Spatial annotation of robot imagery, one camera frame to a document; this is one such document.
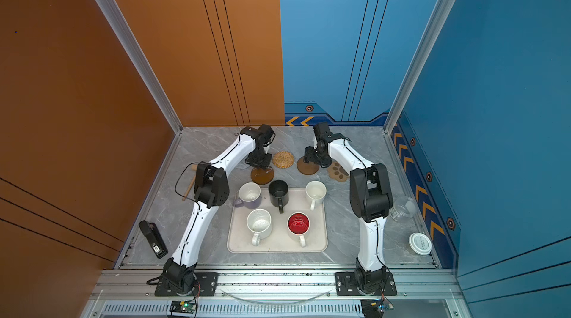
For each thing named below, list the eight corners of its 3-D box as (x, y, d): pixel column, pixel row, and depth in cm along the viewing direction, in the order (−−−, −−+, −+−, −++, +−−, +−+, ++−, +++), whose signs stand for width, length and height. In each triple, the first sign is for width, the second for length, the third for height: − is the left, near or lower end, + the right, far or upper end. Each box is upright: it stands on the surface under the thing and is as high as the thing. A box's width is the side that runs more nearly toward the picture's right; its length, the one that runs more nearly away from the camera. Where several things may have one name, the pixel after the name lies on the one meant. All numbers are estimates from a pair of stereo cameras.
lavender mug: (238, 210, 92) (234, 202, 86) (241, 191, 97) (237, 182, 91) (260, 210, 91) (258, 202, 86) (262, 191, 97) (260, 182, 91)
